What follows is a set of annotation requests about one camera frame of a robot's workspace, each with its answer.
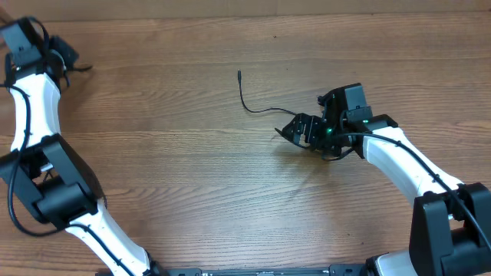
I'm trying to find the black short USB cable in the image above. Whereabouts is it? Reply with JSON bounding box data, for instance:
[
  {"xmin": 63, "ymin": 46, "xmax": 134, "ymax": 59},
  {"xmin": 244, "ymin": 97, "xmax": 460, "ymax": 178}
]
[{"xmin": 236, "ymin": 68, "xmax": 298, "ymax": 117}]

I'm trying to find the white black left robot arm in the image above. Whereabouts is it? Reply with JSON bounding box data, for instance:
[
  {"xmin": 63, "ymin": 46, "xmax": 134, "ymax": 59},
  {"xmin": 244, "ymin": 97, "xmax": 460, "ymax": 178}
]
[{"xmin": 1, "ymin": 17, "xmax": 156, "ymax": 275}]

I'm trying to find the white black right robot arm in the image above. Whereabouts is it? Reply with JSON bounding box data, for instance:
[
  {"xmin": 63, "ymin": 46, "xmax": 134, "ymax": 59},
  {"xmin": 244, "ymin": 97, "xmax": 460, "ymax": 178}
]
[{"xmin": 279, "ymin": 84, "xmax": 490, "ymax": 275}]

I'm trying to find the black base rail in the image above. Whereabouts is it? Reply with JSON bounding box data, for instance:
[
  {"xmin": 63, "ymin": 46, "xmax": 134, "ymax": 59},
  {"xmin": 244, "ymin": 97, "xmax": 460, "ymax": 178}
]
[{"xmin": 166, "ymin": 264, "xmax": 375, "ymax": 276}]

